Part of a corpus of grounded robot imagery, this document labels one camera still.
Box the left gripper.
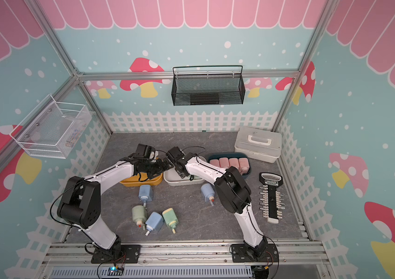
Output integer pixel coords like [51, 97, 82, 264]
[143, 157, 174, 179]

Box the yellow plastic storage box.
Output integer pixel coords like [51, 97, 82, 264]
[120, 173, 163, 187]

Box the white plastic storage box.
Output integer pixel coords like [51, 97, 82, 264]
[163, 168, 206, 187]

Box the dark teal storage box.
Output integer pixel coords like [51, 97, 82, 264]
[206, 152, 251, 179]

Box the pink pencil sharpener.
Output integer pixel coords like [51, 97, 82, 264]
[229, 158, 240, 170]
[218, 157, 230, 169]
[239, 158, 250, 175]
[210, 159, 220, 167]

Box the green pencil sharpener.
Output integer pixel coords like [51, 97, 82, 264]
[162, 208, 179, 234]

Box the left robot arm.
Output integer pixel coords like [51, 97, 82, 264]
[56, 144, 173, 255]

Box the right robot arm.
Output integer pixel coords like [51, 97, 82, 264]
[166, 146, 268, 259]

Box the blue pencil sharpener left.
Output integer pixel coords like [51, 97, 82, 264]
[138, 184, 153, 207]

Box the blue pencil sharpener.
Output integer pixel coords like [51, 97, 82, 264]
[138, 184, 153, 207]
[200, 183, 215, 206]
[145, 212, 164, 236]

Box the blue pencil sharpener centre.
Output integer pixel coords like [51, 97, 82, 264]
[200, 183, 215, 206]

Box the blue pencil sharpener lower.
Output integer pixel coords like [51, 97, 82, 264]
[145, 212, 164, 236]

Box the pale green round sharpener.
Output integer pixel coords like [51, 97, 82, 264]
[131, 205, 148, 230]

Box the translucent plastic lidded case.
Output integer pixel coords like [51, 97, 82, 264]
[235, 126, 282, 163]

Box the rack of metal bits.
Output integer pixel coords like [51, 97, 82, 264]
[259, 172, 285, 224]

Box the small green circuit board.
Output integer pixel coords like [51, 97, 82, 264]
[107, 266, 124, 276]

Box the black wire mesh basket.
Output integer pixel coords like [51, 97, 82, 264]
[171, 65, 246, 106]

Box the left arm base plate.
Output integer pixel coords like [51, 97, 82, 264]
[91, 244, 141, 264]

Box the white wire mesh basket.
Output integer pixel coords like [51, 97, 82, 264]
[9, 95, 92, 159]

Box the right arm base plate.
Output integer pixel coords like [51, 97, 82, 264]
[229, 244, 279, 264]

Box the grey slotted cable duct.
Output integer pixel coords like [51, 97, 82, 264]
[46, 266, 253, 279]

